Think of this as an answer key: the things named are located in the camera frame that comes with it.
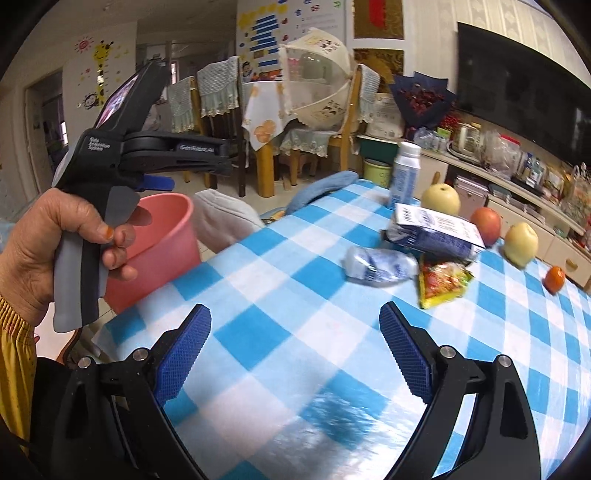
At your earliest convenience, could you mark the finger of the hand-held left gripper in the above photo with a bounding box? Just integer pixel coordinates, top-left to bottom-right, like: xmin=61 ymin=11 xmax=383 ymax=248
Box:
xmin=137 ymin=174 xmax=175 ymax=193

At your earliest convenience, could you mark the red Chinese knot ornament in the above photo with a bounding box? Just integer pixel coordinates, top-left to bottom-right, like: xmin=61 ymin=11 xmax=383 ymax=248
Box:
xmin=367 ymin=0 xmax=393 ymax=29

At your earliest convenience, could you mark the dark green storage bin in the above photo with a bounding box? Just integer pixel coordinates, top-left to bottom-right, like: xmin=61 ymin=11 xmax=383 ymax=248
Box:
xmin=358 ymin=135 xmax=399 ymax=160

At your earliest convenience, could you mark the white navy carton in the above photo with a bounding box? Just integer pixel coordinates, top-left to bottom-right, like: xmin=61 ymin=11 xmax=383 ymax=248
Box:
xmin=384 ymin=203 xmax=486 ymax=266

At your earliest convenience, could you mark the yellow-green apple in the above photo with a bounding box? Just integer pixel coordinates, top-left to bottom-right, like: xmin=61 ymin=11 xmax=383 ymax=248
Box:
xmin=420 ymin=182 xmax=461 ymax=216

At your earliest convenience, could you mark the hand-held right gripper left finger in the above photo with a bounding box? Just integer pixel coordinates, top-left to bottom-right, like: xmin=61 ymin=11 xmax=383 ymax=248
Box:
xmin=48 ymin=304 xmax=212 ymax=480

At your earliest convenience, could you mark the white printed sack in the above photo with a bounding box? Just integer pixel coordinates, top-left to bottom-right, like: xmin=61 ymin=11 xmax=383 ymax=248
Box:
xmin=367 ymin=92 xmax=407 ymax=139

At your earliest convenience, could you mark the light green bucket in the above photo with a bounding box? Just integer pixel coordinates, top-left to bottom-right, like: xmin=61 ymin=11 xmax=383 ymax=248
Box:
xmin=362 ymin=157 xmax=394 ymax=188

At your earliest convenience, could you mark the printed gift bag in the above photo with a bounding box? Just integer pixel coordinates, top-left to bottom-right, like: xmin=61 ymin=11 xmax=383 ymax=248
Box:
xmin=562 ymin=165 xmax=591 ymax=220

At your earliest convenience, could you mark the orange mandarin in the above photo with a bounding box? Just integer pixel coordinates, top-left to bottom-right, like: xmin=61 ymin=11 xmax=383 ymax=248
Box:
xmin=544 ymin=266 xmax=567 ymax=294

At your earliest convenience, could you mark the black television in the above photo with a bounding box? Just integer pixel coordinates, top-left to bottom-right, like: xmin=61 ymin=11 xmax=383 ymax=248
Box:
xmin=455 ymin=21 xmax=591 ymax=168

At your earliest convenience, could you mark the wooden chair knitted cover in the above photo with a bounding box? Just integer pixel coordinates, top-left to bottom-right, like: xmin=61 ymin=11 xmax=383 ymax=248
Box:
xmin=339 ymin=64 xmax=382 ymax=172

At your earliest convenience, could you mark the cream mesh food cover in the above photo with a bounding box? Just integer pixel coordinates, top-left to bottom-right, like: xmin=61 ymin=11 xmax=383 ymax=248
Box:
xmin=278 ymin=28 xmax=357 ymax=134

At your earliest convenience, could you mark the blue denim cushion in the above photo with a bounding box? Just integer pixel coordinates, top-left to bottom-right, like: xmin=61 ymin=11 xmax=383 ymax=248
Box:
xmin=285 ymin=170 xmax=361 ymax=215

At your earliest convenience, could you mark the dining table with orange-print cloth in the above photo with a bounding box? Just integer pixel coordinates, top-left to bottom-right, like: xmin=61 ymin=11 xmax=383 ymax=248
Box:
xmin=241 ymin=78 xmax=356 ymax=197

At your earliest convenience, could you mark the dark wood chair lace cover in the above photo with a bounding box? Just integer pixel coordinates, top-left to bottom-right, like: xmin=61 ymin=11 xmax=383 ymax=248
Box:
xmin=196 ymin=56 xmax=245 ymax=198

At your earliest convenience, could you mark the pack of small water bottles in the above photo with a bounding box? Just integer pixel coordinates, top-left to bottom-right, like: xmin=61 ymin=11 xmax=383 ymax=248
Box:
xmin=413 ymin=127 xmax=455 ymax=151

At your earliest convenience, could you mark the yellow snack packet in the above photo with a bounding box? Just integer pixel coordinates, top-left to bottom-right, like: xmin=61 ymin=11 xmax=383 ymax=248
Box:
xmin=418 ymin=257 xmax=475 ymax=310

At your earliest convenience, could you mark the clear plastic bag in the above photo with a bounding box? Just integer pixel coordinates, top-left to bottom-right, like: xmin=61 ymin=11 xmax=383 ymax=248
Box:
xmin=480 ymin=131 xmax=522 ymax=180

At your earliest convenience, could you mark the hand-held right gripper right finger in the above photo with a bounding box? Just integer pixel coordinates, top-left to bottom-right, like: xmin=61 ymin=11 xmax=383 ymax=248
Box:
xmin=379 ymin=301 xmax=542 ymax=480

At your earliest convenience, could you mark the dark wrapped flower bouquet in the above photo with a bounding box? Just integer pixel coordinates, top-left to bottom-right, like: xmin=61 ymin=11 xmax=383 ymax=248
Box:
xmin=389 ymin=71 xmax=458 ymax=131

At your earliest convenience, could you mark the grey cushion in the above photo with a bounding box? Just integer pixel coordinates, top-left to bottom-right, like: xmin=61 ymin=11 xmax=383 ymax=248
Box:
xmin=191 ymin=189 xmax=265 ymax=254

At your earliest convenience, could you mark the white plastic bottle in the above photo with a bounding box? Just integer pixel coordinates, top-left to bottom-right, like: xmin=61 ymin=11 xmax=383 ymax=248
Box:
xmin=389 ymin=141 xmax=423 ymax=210

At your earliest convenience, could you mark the light wood chair lace cover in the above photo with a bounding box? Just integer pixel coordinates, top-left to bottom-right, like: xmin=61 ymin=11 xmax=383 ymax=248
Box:
xmin=165 ymin=76 xmax=200 ymax=183

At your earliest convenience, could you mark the crushed clear plastic bottle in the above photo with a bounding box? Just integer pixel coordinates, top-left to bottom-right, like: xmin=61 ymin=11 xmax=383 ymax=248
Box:
xmin=343 ymin=246 xmax=420 ymax=288

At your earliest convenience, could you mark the blue checkered tablecloth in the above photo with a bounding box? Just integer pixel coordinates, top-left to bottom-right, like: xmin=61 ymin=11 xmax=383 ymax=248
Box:
xmin=99 ymin=178 xmax=591 ymax=480

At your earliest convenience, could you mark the giraffe wall sticker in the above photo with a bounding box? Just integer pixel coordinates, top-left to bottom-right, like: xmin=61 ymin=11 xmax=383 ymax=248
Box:
xmin=76 ymin=39 xmax=127 ymax=109

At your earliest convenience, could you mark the person's left hand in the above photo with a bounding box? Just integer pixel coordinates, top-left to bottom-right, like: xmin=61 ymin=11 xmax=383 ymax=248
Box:
xmin=0 ymin=187 xmax=153 ymax=329

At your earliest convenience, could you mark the pink plastic bucket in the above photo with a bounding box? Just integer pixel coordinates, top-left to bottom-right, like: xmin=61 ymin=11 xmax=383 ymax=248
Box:
xmin=102 ymin=193 xmax=202 ymax=315

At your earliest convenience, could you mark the white TV cabinet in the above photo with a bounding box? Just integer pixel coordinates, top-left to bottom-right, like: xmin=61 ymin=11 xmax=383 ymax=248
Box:
xmin=358 ymin=134 xmax=591 ymax=291

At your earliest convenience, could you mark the red apple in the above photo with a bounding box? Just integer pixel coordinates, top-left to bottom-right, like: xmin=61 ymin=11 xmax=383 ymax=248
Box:
xmin=470 ymin=207 xmax=502 ymax=246

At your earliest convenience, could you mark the wall poster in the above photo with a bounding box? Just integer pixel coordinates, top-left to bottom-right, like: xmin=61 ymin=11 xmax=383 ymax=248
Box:
xmin=235 ymin=0 xmax=354 ymax=84

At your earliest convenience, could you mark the yellow apple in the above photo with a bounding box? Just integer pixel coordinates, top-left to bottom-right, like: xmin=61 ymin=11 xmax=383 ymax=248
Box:
xmin=503 ymin=222 xmax=539 ymax=268

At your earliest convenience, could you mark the pink storage box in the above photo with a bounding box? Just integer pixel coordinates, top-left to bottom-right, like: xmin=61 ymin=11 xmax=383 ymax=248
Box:
xmin=455 ymin=178 xmax=490 ymax=220

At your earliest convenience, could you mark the person's left forearm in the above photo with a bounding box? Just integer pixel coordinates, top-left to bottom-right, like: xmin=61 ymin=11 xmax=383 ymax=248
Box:
xmin=0 ymin=295 xmax=38 ymax=439

